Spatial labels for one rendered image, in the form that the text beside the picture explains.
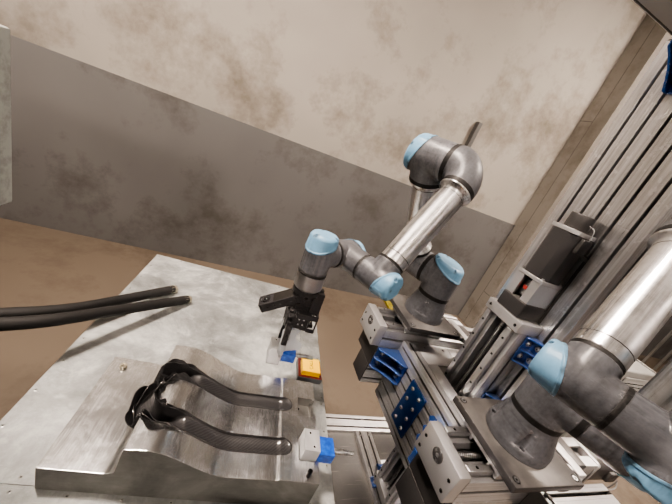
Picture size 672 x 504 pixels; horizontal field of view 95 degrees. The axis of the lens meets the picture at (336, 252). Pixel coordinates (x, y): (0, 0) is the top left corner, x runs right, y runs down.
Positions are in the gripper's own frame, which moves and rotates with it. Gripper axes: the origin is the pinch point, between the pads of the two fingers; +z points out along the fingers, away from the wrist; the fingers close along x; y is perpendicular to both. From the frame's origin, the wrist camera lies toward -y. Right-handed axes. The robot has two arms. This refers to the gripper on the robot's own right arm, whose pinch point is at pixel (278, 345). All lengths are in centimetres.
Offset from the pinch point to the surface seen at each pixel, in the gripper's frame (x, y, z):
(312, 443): -25.2, 9.5, 3.7
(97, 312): 4.1, -47.2, 3.5
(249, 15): 199, -60, -114
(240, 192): 205, -39, 12
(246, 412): -16.8, -5.1, 6.9
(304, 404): -10.7, 9.8, 8.6
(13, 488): -31, -41, 15
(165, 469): -31.1, -17.9, 6.5
